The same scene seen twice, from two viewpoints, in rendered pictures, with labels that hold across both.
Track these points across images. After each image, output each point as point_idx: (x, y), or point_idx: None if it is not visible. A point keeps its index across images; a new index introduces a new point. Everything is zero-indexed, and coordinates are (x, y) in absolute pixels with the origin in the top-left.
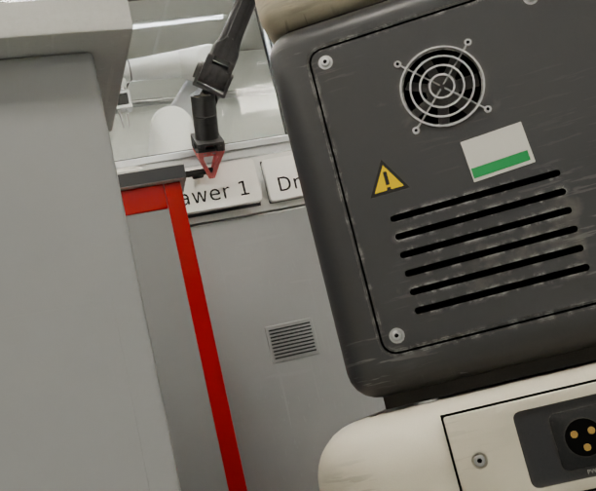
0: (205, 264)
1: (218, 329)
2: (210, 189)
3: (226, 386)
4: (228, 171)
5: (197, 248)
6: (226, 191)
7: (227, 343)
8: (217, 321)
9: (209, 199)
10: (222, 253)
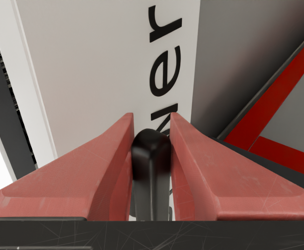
0: (217, 51)
1: (269, 16)
2: (148, 95)
3: (295, 2)
4: (82, 11)
5: (196, 78)
6: (162, 20)
7: (280, 0)
8: (265, 18)
9: (173, 90)
10: (214, 12)
